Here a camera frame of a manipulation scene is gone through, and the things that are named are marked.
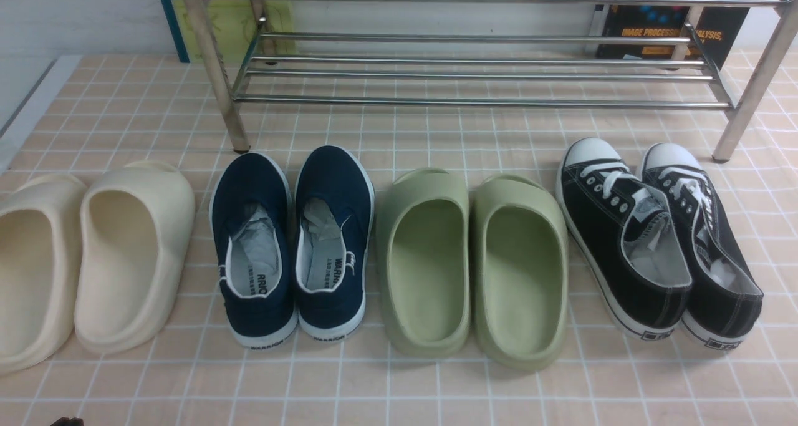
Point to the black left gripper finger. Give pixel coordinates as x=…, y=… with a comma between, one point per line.
x=68, y=421

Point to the black canvas sneaker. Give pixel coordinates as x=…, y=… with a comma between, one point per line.
x=724, y=302
x=626, y=232

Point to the metal shoe rack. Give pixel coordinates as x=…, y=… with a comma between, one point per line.
x=690, y=63

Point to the cream left slipper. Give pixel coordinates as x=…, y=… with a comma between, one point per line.
x=41, y=253

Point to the cream slipper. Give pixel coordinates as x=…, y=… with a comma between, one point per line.
x=136, y=224
x=41, y=253

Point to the cream right slipper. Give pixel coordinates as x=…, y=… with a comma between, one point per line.
x=136, y=224

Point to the navy left slip-on shoe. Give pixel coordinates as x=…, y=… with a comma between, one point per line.
x=249, y=216

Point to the navy slip-on shoe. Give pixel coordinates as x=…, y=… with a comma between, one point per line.
x=335, y=203
x=249, y=216

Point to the navy right slip-on shoe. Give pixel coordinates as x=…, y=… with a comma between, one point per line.
x=335, y=203

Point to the green left slipper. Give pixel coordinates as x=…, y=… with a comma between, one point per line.
x=422, y=263

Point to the green slipper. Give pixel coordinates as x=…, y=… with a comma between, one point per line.
x=422, y=263
x=519, y=258

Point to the blue yellow book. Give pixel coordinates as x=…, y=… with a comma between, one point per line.
x=233, y=24

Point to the green right slipper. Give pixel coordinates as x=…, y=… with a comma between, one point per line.
x=519, y=258

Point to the black image processing book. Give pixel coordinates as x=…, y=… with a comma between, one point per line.
x=717, y=28

